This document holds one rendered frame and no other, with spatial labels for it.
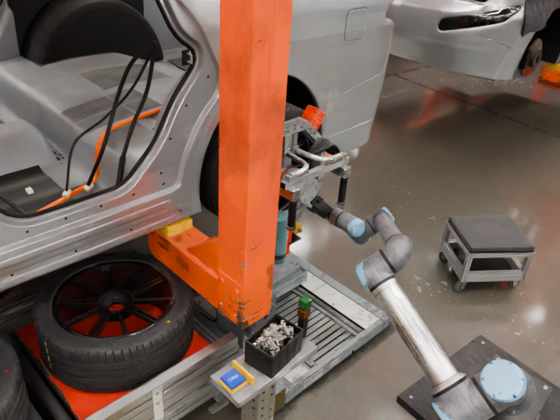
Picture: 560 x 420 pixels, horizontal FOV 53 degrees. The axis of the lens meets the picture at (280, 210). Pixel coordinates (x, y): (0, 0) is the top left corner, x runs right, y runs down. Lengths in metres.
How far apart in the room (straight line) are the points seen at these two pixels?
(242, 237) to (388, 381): 1.23
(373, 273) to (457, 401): 0.56
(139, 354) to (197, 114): 0.99
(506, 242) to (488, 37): 1.84
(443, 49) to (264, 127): 3.08
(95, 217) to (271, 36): 1.01
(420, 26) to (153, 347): 3.41
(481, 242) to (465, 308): 0.40
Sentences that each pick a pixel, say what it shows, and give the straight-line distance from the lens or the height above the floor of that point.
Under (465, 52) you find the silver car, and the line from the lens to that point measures 4.75.
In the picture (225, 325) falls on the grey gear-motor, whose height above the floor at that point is 0.18.
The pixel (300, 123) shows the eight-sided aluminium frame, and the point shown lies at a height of 1.12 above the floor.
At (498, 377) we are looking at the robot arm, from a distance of 2.23.
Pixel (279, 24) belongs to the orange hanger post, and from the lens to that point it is 1.77.
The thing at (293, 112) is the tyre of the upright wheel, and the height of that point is 1.14.
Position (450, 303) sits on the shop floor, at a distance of 3.46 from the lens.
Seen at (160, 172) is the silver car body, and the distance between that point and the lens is 2.37.
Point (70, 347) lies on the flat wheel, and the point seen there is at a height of 0.50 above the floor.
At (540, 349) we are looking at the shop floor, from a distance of 3.38.
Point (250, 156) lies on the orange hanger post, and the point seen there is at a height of 1.30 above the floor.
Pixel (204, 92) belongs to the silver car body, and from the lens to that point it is 2.37.
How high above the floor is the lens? 2.12
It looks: 32 degrees down
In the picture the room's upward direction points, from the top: 4 degrees clockwise
